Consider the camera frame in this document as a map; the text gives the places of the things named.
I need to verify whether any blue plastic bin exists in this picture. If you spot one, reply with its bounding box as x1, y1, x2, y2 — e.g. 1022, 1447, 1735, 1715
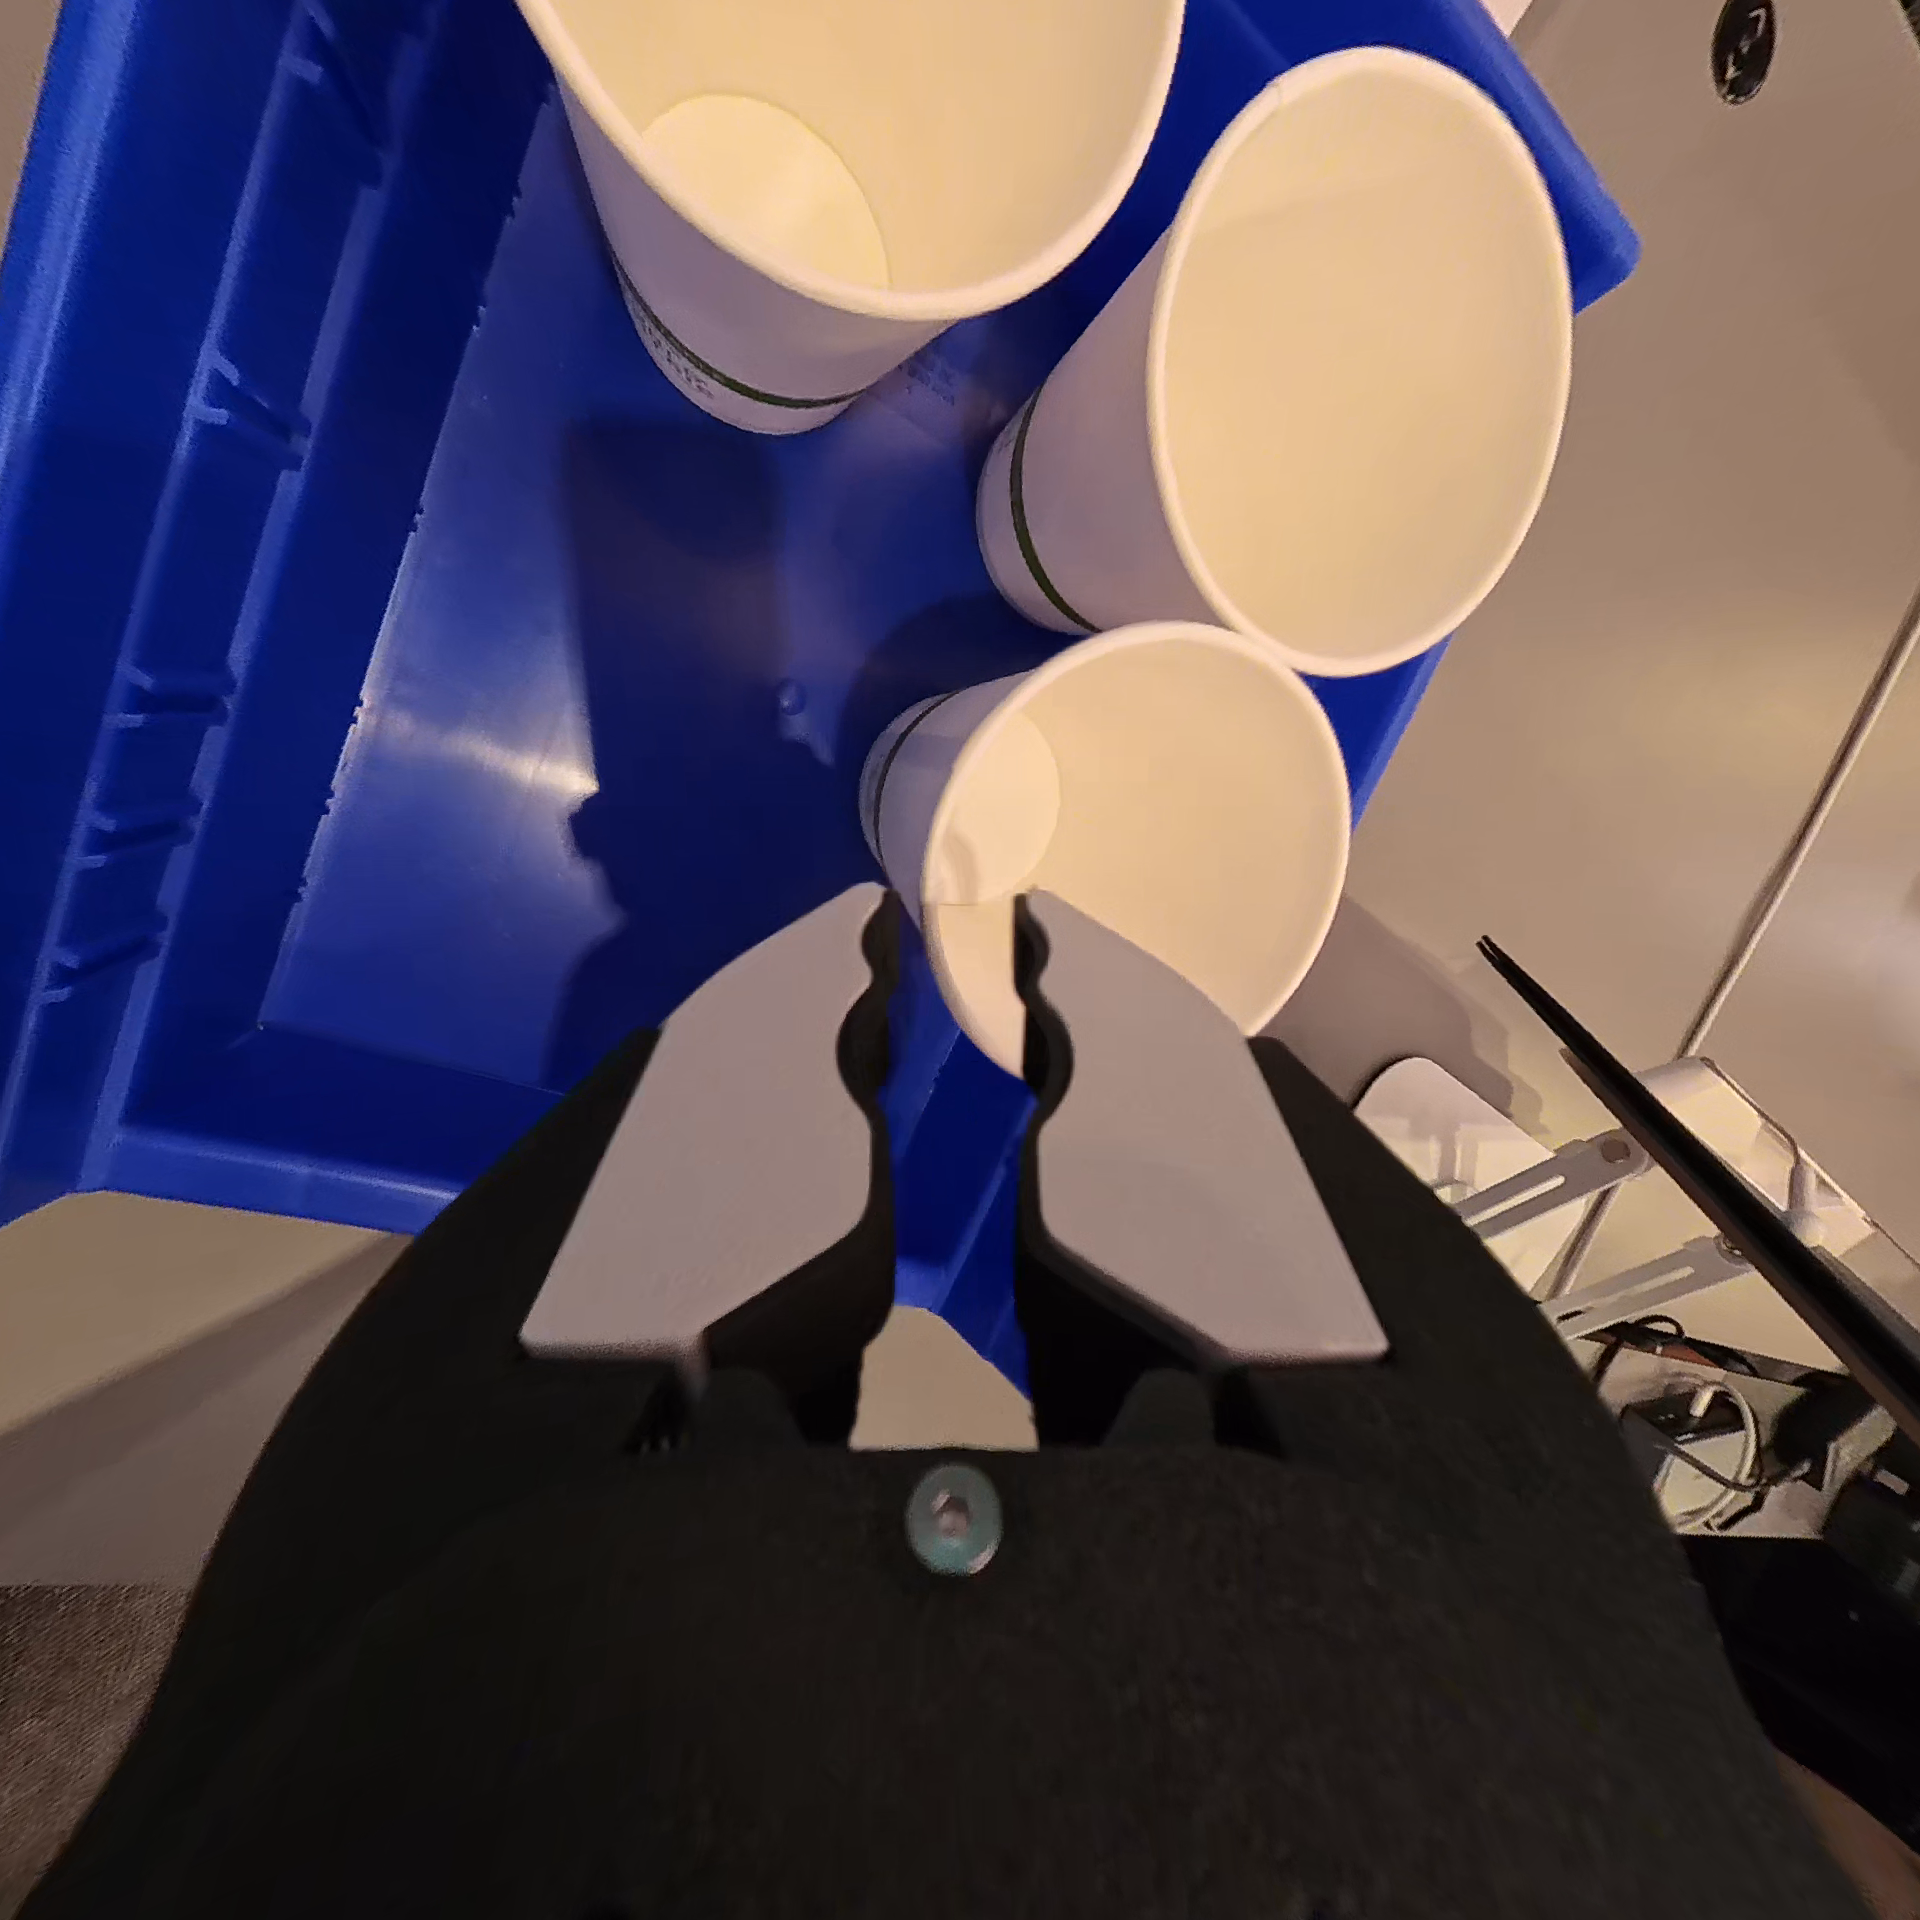
0, 0, 1643, 1389

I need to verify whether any white paper cup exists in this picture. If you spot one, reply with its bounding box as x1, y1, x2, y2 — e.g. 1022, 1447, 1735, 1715
858, 619, 1356, 1075
516, 0, 1190, 437
981, 45, 1576, 678

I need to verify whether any desk cable grommet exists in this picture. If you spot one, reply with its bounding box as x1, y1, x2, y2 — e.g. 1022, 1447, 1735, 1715
1712, 0, 1783, 106

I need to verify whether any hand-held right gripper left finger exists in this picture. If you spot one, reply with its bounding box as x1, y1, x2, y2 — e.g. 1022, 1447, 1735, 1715
516, 881, 909, 1451

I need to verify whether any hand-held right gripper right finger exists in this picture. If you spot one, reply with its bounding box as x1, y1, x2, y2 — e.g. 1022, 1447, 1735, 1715
1013, 890, 1387, 1451

